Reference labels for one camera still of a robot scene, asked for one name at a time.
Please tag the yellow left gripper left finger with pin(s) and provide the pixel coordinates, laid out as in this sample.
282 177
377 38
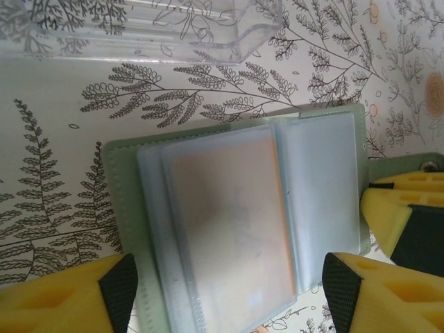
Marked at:
52 305

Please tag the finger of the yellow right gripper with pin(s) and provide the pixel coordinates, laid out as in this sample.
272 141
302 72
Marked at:
385 215
416 181

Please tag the green card holder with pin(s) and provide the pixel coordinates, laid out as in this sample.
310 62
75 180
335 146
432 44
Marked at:
118 180

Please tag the clear acrylic box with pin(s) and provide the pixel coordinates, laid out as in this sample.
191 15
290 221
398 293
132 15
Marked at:
138 41

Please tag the orange sponge block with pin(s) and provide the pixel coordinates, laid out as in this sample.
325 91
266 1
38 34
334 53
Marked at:
225 208

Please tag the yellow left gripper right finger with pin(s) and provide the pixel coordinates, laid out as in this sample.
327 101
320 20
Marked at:
388 305

